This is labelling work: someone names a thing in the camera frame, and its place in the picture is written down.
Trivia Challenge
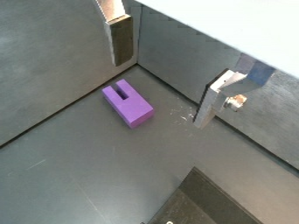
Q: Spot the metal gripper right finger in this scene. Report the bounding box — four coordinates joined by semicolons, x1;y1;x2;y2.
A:
193;53;276;129

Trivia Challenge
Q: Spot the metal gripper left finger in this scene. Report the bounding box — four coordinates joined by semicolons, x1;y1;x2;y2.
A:
94;0;133;67

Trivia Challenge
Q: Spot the purple double-square block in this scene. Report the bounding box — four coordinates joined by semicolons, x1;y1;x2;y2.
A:
101;80;154;129

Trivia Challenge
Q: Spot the black curved holder block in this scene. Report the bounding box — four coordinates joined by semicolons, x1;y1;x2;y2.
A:
146;167;264;224

